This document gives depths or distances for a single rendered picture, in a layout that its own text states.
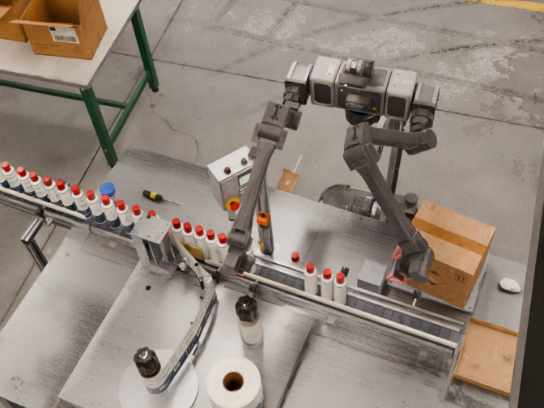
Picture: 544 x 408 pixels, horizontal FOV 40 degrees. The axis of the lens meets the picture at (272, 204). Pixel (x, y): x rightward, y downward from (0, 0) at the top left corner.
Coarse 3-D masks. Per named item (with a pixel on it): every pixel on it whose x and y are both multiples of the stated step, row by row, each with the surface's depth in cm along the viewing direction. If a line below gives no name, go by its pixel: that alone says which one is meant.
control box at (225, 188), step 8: (232, 152) 277; (240, 152) 277; (248, 152) 277; (216, 160) 275; (224, 160) 275; (232, 160) 275; (240, 160) 275; (248, 160) 274; (208, 168) 274; (216, 168) 273; (232, 168) 273; (240, 168) 272; (248, 168) 273; (216, 176) 271; (224, 176) 271; (232, 176) 271; (216, 184) 274; (224, 184) 271; (232, 184) 274; (216, 192) 280; (224, 192) 275; (232, 192) 277; (216, 200) 287; (224, 200) 278; (232, 200) 281; (240, 200) 284; (224, 208) 283
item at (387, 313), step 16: (96, 224) 335; (256, 272) 316; (272, 272) 315; (304, 288) 310; (320, 288) 309; (352, 304) 304; (368, 304) 304; (368, 320) 300; (400, 320) 299; (416, 320) 298; (416, 336) 295; (448, 336) 294
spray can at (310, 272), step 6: (306, 264) 293; (312, 264) 292; (306, 270) 294; (312, 270) 293; (306, 276) 295; (312, 276) 294; (306, 282) 299; (312, 282) 298; (306, 288) 304; (312, 288) 302; (312, 294) 306
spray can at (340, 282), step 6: (336, 276) 289; (342, 276) 288; (336, 282) 291; (342, 282) 290; (336, 288) 293; (342, 288) 292; (336, 294) 296; (342, 294) 296; (336, 300) 301; (342, 300) 300
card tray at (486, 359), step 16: (480, 320) 298; (480, 336) 298; (496, 336) 297; (512, 336) 297; (464, 352) 294; (480, 352) 294; (496, 352) 293; (512, 352) 293; (464, 368) 290; (480, 368) 290; (496, 368) 289; (512, 368) 289; (480, 384) 284; (496, 384) 286
